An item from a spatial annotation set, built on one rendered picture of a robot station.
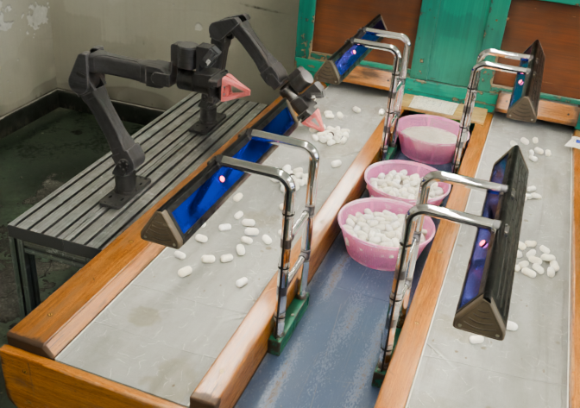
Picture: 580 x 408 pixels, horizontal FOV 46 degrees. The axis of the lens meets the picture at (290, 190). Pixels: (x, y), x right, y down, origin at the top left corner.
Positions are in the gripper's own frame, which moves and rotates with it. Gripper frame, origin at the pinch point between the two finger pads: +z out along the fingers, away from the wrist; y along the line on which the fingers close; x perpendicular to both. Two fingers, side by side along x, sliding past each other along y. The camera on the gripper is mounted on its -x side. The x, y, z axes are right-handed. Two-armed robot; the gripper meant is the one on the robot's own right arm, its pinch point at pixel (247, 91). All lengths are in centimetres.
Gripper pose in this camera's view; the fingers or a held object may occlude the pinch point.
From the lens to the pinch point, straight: 184.6
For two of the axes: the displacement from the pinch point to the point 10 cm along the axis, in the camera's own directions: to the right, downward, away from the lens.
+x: -0.8, 8.7, 4.8
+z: 9.4, 2.3, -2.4
